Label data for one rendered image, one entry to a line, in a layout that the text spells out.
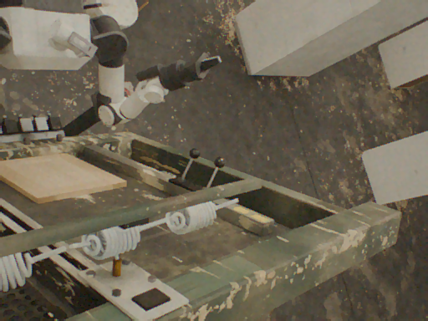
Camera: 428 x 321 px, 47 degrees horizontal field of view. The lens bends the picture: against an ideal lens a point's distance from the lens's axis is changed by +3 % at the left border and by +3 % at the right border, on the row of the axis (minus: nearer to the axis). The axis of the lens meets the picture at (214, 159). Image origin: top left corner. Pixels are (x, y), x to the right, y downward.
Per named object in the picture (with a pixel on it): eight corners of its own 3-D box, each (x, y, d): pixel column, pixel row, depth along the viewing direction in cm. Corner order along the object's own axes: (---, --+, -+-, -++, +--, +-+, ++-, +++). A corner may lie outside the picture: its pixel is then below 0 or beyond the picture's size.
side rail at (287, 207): (142, 160, 222) (144, 136, 219) (360, 250, 149) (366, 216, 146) (131, 161, 218) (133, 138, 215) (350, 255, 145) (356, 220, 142)
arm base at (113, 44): (81, 43, 177) (82, 12, 171) (116, 45, 182) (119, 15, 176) (89, 63, 166) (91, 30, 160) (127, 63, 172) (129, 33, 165)
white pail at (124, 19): (105, 12, 343) (142, -24, 309) (115, 53, 339) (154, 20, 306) (62, 6, 321) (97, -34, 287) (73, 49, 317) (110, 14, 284)
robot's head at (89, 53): (64, 25, 148) (76, 27, 143) (87, 41, 154) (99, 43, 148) (54, 43, 147) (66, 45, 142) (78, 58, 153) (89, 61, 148)
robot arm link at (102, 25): (94, 53, 179) (92, 17, 171) (119, 53, 183) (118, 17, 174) (101, 68, 171) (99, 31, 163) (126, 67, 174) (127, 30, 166)
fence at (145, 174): (94, 153, 203) (94, 144, 202) (272, 232, 140) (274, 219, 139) (84, 155, 200) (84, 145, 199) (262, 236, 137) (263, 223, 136)
